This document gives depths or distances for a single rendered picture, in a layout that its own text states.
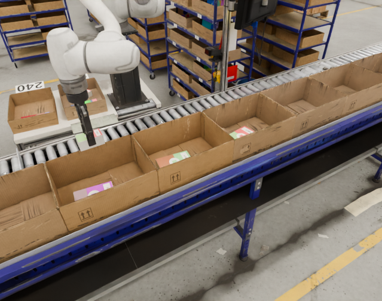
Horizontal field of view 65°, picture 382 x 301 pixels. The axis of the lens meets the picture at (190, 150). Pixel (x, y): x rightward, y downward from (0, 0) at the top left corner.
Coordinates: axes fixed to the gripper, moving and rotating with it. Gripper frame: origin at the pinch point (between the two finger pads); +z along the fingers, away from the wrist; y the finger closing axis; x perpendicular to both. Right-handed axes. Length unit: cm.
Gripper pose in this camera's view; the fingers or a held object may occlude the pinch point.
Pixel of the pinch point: (88, 135)
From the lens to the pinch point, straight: 127.9
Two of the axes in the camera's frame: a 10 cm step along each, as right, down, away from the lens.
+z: 0.1, 7.7, 6.3
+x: 8.6, -3.3, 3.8
